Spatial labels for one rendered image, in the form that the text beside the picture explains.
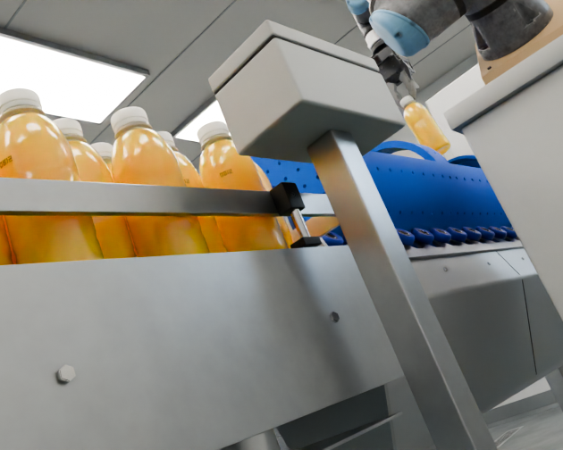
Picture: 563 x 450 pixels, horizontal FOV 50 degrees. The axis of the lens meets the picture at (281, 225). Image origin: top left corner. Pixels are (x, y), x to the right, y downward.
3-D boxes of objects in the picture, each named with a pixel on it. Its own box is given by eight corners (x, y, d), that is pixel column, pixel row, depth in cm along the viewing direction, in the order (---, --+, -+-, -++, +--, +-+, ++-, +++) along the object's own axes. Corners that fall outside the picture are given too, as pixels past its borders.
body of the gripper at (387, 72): (417, 73, 178) (400, 41, 182) (402, 68, 172) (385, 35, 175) (397, 88, 182) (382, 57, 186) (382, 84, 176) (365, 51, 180)
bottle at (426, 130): (428, 156, 163) (394, 105, 170) (432, 163, 170) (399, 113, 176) (450, 142, 161) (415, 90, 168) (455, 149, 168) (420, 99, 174)
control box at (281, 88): (407, 125, 72) (373, 56, 75) (303, 100, 57) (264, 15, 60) (347, 168, 78) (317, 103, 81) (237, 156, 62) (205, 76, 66)
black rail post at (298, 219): (323, 243, 67) (297, 182, 70) (306, 244, 65) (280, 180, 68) (308, 252, 69) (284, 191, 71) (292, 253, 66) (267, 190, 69)
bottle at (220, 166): (243, 290, 72) (195, 158, 77) (298, 268, 72) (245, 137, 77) (231, 279, 65) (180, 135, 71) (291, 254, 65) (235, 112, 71)
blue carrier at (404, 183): (546, 229, 158) (499, 137, 166) (362, 238, 92) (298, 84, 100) (454, 272, 175) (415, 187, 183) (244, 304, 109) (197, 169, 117)
